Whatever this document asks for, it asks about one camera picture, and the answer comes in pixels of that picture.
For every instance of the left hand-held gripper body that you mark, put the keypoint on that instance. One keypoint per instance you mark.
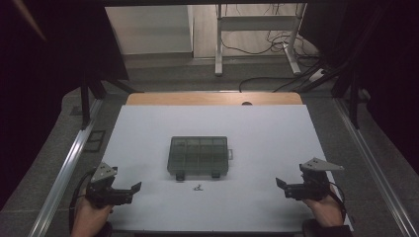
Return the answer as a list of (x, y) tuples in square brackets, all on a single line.
[(105, 194)]

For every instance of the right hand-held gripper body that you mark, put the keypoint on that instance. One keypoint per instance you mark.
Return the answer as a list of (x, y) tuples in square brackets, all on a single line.
[(309, 191)]

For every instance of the dark transparent compartment box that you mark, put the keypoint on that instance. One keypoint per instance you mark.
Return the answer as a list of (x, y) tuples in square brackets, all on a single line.
[(197, 156)]

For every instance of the person's right hand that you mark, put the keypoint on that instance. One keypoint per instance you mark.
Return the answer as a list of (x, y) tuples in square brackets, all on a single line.
[(327, 212)]

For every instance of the person's left hand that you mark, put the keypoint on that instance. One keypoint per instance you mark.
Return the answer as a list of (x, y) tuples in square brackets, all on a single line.
[(89, 217)]

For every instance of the dark floor plate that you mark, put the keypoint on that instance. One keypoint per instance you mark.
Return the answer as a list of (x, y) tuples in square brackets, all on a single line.
[(94, 141)]

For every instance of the black metal stand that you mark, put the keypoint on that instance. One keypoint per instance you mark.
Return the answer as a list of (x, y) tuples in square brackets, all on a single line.
[(85, 105), (354, 98)]

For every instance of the white power strip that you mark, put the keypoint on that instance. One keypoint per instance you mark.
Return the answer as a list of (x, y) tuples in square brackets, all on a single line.
[(317, 75)]

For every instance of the dark curtain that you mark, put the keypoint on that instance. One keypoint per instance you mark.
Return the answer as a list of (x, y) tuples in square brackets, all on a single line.
[(39, 98), (395, 82)]

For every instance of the white cabinet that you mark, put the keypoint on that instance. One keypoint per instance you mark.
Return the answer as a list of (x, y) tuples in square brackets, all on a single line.
[(148, 29)]

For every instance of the aluminium rail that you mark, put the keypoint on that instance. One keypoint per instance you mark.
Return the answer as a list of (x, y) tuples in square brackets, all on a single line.
[(372, 164), (66, 171)]

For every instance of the white desk frame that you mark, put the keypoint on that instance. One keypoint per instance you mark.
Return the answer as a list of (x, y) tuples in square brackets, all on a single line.
[(257, 23)]

